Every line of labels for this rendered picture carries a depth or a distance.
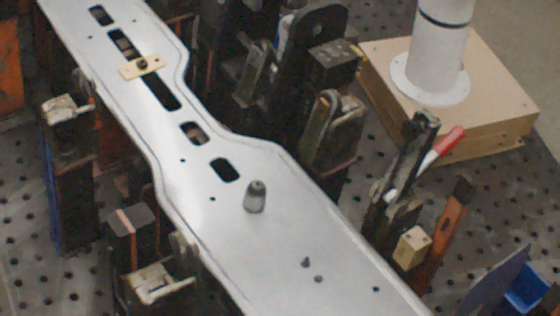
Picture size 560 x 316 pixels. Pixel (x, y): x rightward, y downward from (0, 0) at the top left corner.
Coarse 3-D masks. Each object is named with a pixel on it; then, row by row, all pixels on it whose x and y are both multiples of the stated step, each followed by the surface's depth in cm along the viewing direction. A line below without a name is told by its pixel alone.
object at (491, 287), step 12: (516, 252) 75; (528, 252) 79; (504, 264) 75; (516, 264) 79; (492, 276) 75; (504, 276) 79; (480, 288) 75; (492, 288) 79; (504, 288) 83; (468, 300) 76; (480, 300) 79; (492, 300) 84; (456, 312) 76; (468, 312) 80; (480, 312) 84; (492, 312) 88
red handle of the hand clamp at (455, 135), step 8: (456, 128) 115; (448, 136) 115; (456, 136) 115; (464, 136) 115; (440, 144) 115; (448, 144) 115; (456, 144) 115; (432, 152) 115; (440, 152) 114; (448, 152) 115; (424, 160) 115; (432, 160) 115; (424, 168) 115; (416, 176) 115; (384, 192) 116; (392, 192) 115; (384, 200) 115
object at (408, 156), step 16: (416, 112) 106; (400, 128) 105; (416, 128) 104; (432, 128) 104; (400, 144) 110; (416, 144) 109; (400, 160) 112; (416, 160) 108; (384, 176) 114; (400, 176) 112; (400, 192) 112
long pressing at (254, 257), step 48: (48, 0) 147; (96, 0) 148; (144, 0) 150; (96, 48) 139; (144, 48) 140; (144, 96) 132; (192, 96) 133; (144, 144) 125; (192, 144) 126; (240, 144) 127; (192, 192) 119; (240, 192) 121; (288, 192) 122; (240, 240) 114; (288, 240) 116; (336, 240) 117; (240, 288) 109; (288, 288) 110; (336, 288) 111; (384, 288) 112
